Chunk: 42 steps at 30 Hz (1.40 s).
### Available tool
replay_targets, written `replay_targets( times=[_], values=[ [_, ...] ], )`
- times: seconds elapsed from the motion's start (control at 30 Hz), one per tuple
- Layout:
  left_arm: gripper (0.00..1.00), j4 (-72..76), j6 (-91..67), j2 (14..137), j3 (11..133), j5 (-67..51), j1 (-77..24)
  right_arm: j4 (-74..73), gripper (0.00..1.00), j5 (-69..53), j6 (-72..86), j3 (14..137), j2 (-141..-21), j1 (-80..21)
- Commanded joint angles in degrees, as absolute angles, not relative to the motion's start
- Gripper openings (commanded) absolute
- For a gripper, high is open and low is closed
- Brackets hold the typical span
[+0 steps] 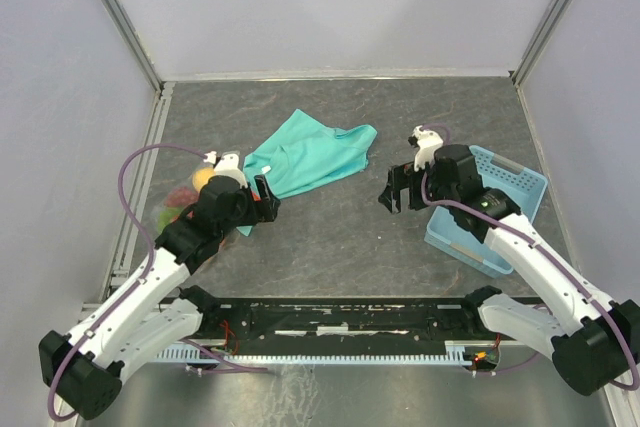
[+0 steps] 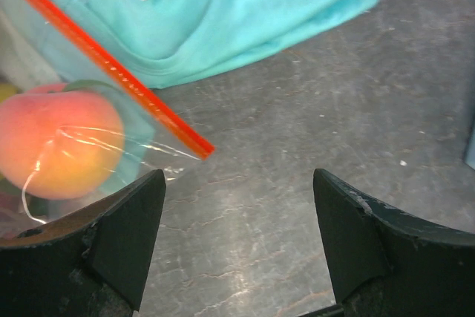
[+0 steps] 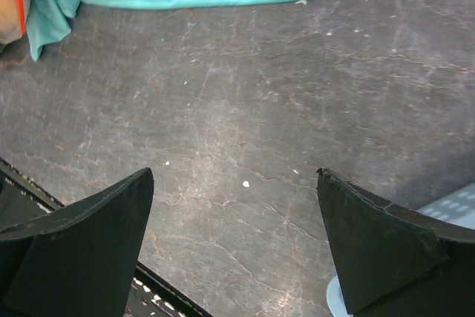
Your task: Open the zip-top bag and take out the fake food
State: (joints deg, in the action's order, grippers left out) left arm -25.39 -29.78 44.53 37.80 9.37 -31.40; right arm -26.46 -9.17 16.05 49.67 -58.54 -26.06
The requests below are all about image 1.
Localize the light blue cable duct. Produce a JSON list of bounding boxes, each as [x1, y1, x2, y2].
[[151, 343, 471, 367]]

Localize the fake purple grapes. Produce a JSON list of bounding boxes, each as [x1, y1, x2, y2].
[[164, 186, 199, 209]]

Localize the light blue plastic basket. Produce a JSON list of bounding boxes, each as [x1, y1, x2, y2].
[[424, 145, 548, 278]]

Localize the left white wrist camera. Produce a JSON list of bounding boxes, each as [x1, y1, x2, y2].
[[204, 151, 248, 188]]

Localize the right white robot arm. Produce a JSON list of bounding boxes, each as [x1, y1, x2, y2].
[[379, 131, 639, 396]]

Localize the fake green grapes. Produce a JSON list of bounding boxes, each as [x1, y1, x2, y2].
[[156, 208, 182, 233]]

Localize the yellow fake lemon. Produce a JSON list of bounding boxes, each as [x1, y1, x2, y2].
[[191, 167, 215, 192]]

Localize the teal t-shirt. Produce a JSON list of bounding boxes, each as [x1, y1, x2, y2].
[[234, 108, 379, 238]]

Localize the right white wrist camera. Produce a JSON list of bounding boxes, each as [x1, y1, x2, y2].
[[409, 126, 444, 172]]

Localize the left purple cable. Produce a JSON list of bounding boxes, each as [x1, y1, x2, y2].
[[47, 143, 206, 422]]

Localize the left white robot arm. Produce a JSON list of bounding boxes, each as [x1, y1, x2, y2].
[[38, 173, 280, 420]]

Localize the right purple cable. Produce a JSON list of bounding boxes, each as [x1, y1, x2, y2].
[[419, 122, 640, 391]]

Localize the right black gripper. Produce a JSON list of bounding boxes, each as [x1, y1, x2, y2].
[[376, 156, 457, 215]]

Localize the clear zip top bag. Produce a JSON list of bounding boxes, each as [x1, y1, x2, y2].
[[150, 162, 216, 249]]

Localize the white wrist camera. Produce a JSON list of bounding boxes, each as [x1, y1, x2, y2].
[[409, 126, 444, 172], [204, 151, 248, 188]]

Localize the purple cable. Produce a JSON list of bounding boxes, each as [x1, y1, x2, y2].
[[419, 122, 640, 391], [47, 143, 206, 422]]

